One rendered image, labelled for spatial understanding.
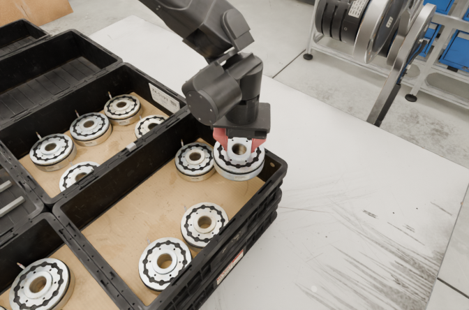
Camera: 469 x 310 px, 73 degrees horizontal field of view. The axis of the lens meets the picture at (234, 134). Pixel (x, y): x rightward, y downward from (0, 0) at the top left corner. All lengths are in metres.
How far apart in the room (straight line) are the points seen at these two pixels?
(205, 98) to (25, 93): 0.87
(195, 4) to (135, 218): 0.50
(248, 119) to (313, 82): 1.97
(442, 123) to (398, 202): 1.52
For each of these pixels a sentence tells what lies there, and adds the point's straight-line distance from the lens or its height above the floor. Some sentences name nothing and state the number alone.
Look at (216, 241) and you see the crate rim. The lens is 0.60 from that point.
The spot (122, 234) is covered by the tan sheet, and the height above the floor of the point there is 0.83.
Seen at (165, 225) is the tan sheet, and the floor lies 0.83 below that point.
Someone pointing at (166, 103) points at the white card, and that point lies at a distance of 0.92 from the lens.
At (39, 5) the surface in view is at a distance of 3.60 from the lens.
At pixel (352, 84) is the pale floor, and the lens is 2.54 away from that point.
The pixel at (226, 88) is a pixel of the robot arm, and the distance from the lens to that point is 0.44.
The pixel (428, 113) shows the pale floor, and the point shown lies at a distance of 2.52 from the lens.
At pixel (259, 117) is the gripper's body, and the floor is 1.10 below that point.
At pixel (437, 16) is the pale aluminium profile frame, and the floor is 0.60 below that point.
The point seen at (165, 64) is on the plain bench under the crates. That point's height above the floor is 0.70.
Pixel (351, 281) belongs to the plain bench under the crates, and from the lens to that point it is 0.87.
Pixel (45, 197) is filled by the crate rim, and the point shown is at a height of 0.93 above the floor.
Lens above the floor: 1.48
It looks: 47 degrees down
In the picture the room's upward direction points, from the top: straight up
